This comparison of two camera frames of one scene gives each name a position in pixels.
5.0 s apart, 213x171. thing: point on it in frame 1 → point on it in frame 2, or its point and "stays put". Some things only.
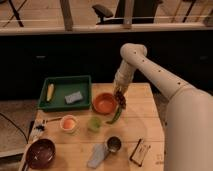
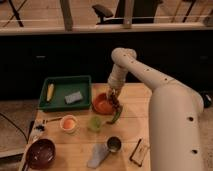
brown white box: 140,152 stays put
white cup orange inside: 69,123 stays put
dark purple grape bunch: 120,99 → 114,101
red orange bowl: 104,103 stays put
